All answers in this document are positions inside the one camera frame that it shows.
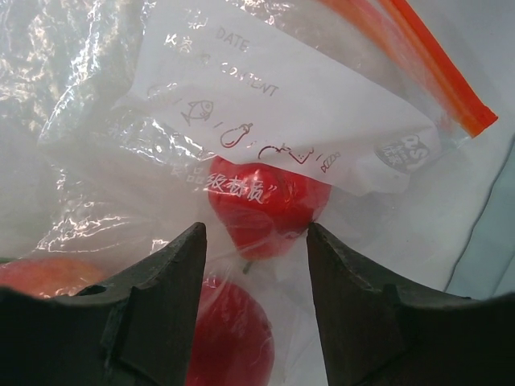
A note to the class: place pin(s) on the clear zip top bag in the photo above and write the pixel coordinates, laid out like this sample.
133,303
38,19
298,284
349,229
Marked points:
112,112

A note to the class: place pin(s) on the light blue plastic bin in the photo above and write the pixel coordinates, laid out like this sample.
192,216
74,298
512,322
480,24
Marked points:
485,269

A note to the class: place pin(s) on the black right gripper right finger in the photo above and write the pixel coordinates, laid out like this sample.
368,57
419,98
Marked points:
377,327

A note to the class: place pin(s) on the red fake apple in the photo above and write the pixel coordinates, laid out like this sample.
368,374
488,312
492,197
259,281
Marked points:
233,342

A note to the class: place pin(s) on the orange fake fruit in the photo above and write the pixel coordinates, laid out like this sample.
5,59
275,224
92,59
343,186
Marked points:
50,277

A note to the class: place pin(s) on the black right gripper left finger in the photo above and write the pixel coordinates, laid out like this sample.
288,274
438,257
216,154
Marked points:
134,328

